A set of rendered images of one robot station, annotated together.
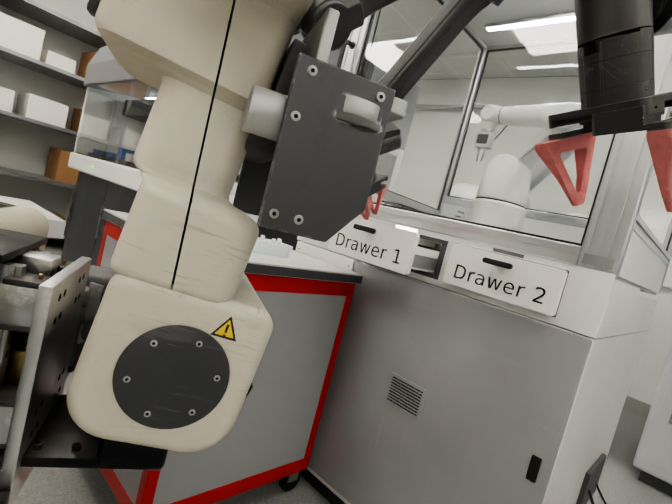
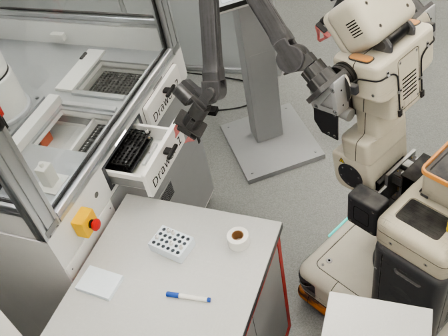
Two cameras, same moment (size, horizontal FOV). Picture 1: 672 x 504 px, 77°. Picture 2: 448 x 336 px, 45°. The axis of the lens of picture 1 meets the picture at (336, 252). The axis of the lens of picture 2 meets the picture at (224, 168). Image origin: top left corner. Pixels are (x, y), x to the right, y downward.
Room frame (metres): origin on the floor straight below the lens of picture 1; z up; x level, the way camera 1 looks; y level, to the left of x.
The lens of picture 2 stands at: (1.32, 1.33, 2.15)
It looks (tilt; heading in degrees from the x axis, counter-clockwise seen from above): 45 degrees down; 256
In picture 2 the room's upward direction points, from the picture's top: 12 degrees counter-clockwise
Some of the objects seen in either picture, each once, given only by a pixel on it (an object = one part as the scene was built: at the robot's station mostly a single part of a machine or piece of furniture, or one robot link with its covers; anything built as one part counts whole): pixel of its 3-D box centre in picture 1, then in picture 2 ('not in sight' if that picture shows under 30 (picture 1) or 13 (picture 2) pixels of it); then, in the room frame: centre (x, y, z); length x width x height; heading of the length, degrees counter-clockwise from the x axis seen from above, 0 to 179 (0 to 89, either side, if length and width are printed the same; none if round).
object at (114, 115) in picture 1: (222, 153); not in sight; (2.68, 0.85, 1.13); 1.78 x 1.14 x 0.45; 48
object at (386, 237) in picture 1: (370, 242); (164, 157); (1.17, -0.08, 0.87); 0.29 x 0.02 x 0.11; 48
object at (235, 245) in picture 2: not in sight; (238, 239); (1.06, 0.30, 0.78); 0.07 x 0.07 x 0.04
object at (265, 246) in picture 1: (265, 246); (171, 244); (1.26, 0.21, 0.78); 0.12 x 0.08 x 0.04; 126
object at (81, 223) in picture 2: not in sight; (85, 222); (1.48, 0.07, 0.88); 0.07 x 0.05 x 0.07; 48
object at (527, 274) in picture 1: (499, 276); (163, 96); (1.06, -0.42, 0.87); 0.29 x 0.02 x 0.11; 48
